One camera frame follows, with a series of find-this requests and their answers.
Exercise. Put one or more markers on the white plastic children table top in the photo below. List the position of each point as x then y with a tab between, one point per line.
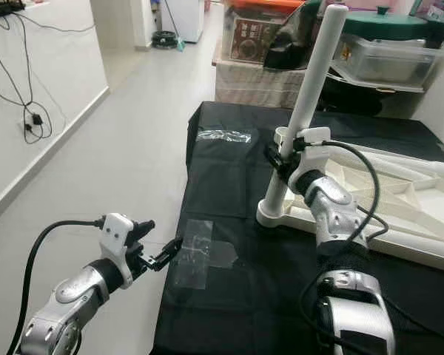
399	200

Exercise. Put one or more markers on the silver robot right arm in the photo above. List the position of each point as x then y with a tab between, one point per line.
333	207

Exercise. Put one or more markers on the clear tape strip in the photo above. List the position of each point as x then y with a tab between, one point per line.
223	136

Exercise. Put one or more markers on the patterned cloth covered table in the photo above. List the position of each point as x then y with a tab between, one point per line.
259	87

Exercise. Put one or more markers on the black tablecloth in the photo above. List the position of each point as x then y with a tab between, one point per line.
214	318

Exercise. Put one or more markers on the black wok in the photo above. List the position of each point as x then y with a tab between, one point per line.
348	100

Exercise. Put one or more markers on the orange lid storage box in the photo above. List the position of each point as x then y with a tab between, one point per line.
251	37

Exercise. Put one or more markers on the mop with teal head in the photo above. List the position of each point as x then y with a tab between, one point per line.
180	46

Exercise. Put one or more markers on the clear plastic storage bin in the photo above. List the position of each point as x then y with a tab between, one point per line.
392	63

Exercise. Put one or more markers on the black power plug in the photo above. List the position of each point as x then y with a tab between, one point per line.
36	118

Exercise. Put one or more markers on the white chest freezer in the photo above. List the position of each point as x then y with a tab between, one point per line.
186	18

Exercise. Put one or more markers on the dark green pot lid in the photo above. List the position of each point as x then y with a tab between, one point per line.
385	26

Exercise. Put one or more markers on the black framed tablet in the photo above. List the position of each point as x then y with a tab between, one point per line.
442	10

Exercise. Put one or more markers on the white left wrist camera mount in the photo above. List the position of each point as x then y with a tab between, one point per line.
117	231

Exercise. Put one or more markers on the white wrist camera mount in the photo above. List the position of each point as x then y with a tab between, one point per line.
117	231
314	140

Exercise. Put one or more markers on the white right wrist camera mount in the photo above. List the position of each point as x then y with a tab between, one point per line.
314	140

